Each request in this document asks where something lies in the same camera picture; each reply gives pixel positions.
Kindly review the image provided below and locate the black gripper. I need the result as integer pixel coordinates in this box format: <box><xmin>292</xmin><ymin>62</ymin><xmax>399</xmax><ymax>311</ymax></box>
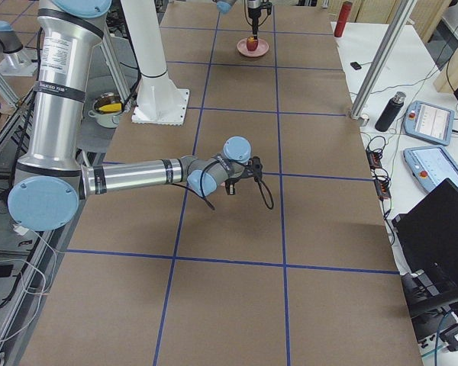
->
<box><xmin>224</xmin><ymin>177</ymin><xmax>241</xmax><ymax>195</ymax></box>
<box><xmin>247</xmin><ymin>8</ymin><xmax>260</xmax><ymax>40</ymax></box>

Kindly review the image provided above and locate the red apple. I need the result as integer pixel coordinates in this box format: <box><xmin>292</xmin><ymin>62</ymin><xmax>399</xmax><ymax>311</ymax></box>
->
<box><xmin>246</xmin><ymin>37</ymin><xmax>259</xmax><ymax>52</ymax></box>

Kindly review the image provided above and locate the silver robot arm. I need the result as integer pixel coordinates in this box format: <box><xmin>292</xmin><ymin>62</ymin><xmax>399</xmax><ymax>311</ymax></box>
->
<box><xmin>214</xmin><ymin>0</ymin><xmax>263</xmax><ymax>40</ymax></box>
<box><xmin>8</xmin><ymin>1</ymin><xmax>252</xmax><ymax>231</ymax></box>

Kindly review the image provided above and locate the pink plate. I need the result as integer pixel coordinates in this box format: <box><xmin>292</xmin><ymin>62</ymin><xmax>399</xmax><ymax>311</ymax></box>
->
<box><xmin>237</xmin><ymin>37</ymin><xmax>269</xmax><ymax>58</ymax></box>

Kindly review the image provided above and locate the red bottle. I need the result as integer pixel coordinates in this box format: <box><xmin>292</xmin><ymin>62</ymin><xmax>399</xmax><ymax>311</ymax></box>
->
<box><xmin>334</xmin><ymin>1</ymin><xmax>353</xmax><ymax>38</ymax></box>

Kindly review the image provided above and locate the small black device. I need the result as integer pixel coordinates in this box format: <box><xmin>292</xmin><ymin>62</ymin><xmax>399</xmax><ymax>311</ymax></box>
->
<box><xmin>350</xmin><ymin>62</ymin><xmax>362</xmax><ymax>70</ymax></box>

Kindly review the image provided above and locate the black orange usb hub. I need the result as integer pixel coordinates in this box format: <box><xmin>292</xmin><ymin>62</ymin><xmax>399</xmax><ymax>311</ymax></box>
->
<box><xmin>366</xmin><ymin>150</ymin><xmax>382</xmax><ymax>169</ymax></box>

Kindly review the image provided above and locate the white enamel pot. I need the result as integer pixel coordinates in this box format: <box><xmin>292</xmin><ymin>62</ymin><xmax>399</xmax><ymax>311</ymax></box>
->
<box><xmin>88</xmin><ymin>92</ymin><xmax>123</xmax><ymax>129</ymax></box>

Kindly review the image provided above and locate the black water bottle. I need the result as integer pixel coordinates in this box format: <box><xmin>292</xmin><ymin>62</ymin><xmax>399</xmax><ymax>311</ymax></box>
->
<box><xmin>375</xmin><ymin>91</ymin><xmax>406</xmax><ymax>132</ymax></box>

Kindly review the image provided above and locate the near teach pendant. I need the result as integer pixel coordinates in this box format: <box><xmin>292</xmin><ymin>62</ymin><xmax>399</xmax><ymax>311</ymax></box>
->
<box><xmin>403</xmin><ymin>146</ymin><xmax>458</xmax><ymax>193</ymax></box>

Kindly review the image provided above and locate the teach pendant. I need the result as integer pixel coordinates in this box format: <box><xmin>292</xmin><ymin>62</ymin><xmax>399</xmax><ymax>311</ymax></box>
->
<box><xmin>403</xmin><ymin>101</ymin><xmax>455</xmax><ymax>146</ymax></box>
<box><xmin>403</xmin><ymin>146</ymin><xmax>458</xmax><ymax>193</ymax></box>

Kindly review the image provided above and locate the far teach pendant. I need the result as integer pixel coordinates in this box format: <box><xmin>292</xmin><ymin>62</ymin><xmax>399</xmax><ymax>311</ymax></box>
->
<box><xmin>403</xmin><ymin>101</ymin><xmax>455</xmax><ymax>146</ymax></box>

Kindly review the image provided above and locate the black laptop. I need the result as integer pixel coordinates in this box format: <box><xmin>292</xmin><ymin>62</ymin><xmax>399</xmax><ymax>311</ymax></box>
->
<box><xmin>392</xmin><ymin>178</ymin><xmax>458</xmax><ymax>285</ymax></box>

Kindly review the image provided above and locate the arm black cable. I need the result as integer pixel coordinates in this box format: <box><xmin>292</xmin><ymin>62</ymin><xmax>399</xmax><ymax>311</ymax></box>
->
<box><xmin>197</xmin><ymin>159</ymin><xmax>275</xmax><ymax>211</ymax></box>
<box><xmin>244</xmin><ymin>0</ymin><xmax>274</xmax><ymax>30</ymax></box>

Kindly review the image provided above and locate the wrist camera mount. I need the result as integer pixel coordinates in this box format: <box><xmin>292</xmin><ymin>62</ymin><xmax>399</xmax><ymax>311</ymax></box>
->
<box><xmin>247</xmin><ymin>156</ymin><xmax>263</xmax><ymax>181</ymax></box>

